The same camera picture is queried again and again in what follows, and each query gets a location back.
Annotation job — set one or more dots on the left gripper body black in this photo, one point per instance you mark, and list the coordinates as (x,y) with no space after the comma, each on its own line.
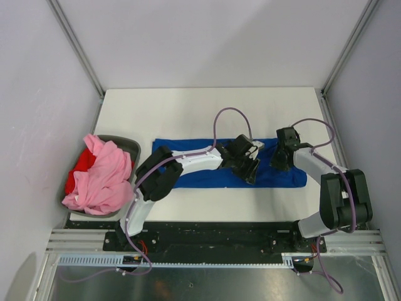
(244,167)

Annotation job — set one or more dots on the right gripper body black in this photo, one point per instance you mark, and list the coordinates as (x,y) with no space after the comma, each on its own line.
(277,159)

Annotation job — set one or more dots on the blue printed t shirt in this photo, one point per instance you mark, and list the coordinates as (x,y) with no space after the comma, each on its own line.
(266,176)

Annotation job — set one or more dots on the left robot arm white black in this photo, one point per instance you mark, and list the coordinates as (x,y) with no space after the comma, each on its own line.
(159,173)

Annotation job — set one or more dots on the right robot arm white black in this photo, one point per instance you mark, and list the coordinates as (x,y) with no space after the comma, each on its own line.
(344,201)

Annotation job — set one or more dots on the pink t shirt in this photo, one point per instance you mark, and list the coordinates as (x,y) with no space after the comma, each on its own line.
(100,175)

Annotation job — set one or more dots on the red t shirt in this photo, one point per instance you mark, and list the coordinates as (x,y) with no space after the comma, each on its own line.
(85,161)

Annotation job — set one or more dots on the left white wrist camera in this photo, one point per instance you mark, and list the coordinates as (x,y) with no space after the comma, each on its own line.
(258,145)

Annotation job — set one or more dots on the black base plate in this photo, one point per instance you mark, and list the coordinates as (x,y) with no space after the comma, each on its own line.
(215,240)

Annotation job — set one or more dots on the right aluminium frame post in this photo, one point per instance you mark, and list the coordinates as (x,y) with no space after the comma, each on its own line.
(351,43)

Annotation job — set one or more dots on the aluminium frame post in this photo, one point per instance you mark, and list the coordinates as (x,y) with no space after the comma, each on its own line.
(351,43)
(75,44)

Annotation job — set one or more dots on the grey slotted cable duct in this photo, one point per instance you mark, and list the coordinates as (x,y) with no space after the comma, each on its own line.
(281,260)

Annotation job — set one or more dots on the left aluminium frame post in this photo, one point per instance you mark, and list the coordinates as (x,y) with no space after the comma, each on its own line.
(75,44)

